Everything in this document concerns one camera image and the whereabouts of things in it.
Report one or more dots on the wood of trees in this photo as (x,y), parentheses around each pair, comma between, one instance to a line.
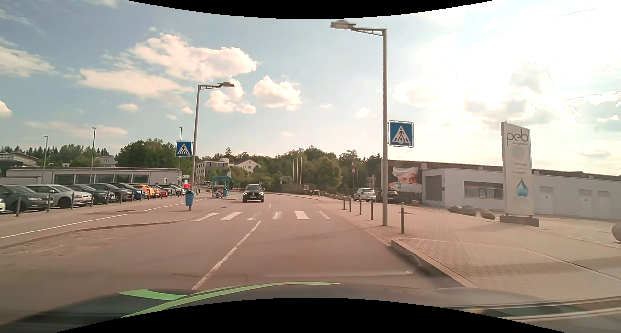
(301,168)

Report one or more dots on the flagpoles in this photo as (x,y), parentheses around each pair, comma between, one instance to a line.
(296,170)

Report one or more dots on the road sign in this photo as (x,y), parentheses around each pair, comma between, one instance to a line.
(353,175)

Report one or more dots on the white parked car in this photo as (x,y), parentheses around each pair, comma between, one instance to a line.
(365,194)

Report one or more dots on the dark oncoming car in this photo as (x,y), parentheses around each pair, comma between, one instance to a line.
(253,193)

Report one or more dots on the dark parked car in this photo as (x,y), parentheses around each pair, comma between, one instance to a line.
(388,196)

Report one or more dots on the grey asphalt road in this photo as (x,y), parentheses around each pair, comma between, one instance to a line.
(301,245)

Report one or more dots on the bus shelter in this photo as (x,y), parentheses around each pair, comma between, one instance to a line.
(221,183)

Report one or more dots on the blue litter bin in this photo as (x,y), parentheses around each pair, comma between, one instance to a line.
(189,197)

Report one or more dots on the road markings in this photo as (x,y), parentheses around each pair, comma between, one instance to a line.
(224,259)

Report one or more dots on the car's own bonnet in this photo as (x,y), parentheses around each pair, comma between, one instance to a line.
(301,294)

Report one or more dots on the boulder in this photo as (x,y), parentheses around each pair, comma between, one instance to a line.
(487,214)
(463,210)

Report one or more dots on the paved brick pavement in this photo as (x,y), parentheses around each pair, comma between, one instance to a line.
(485,255)

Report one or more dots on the tall white pylon sign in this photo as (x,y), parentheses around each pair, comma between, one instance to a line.
(517,173)

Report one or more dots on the low grey building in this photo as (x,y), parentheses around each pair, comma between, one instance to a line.
(92,175)

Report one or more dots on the white low building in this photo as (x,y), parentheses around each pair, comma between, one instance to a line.
(558,190)

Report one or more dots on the row of parked cars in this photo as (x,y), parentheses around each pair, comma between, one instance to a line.
(58,195)

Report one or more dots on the lamp post with crossing sign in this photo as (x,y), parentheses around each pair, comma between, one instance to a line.
(195,139)
(384,129)

